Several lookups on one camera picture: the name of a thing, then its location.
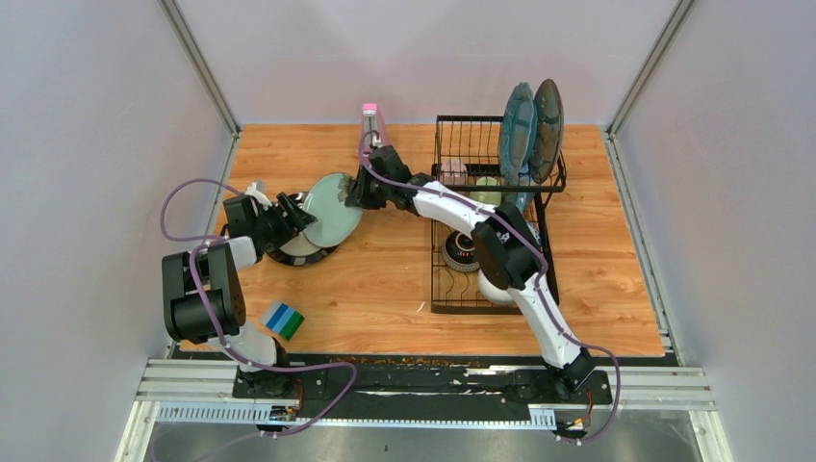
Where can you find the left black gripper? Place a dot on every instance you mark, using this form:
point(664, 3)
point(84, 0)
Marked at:
point(296, 220)

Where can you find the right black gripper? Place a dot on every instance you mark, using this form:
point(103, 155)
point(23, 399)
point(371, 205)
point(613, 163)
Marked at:
point(361, 197)

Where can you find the black bottom plate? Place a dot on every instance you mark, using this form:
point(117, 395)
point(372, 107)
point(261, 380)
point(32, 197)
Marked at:
point(300, 252)

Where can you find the pale green flower plate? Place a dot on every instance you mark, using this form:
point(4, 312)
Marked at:
point(326, 202)

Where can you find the pink metronome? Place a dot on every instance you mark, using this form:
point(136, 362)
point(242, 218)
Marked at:
point(373, 119)

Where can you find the pink mug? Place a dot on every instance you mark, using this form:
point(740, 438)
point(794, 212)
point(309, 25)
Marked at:
point(454, 173)

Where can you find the black gold patterned bowl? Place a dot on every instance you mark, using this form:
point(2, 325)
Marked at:
point(459, 253)

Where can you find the green handled cream mug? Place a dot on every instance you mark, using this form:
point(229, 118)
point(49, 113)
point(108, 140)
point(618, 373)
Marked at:
point(483, 195)

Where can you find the black wire dish rack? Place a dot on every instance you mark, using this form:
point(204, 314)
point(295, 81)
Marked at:
point(474, 139)

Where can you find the white patterned bowl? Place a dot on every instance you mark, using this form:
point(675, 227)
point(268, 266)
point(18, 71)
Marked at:
point(491, 292)

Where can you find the teal plate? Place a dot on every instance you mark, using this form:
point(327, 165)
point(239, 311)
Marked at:
point(517, 133)

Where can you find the dark blue floral plate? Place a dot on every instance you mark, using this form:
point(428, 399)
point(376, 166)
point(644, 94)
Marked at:
point(550, 131)

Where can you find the blue mug yellow inside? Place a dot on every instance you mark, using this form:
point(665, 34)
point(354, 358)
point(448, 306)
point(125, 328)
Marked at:
point(520, 200)

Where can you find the red patterned bowl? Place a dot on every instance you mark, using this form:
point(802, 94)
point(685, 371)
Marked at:
point(535, 233)

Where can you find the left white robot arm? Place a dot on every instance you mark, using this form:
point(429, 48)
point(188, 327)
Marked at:
point(203, 300)

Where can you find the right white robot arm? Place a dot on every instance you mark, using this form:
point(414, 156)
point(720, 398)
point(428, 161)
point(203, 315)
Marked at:
point(504, 248)

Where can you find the blue green striped block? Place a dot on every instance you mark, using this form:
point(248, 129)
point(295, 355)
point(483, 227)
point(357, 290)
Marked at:
point(282, 319)

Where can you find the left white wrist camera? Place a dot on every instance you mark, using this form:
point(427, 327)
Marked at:
point(256, 190)

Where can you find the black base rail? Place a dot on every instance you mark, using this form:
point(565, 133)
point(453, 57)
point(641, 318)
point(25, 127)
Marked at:
point(422, 387)

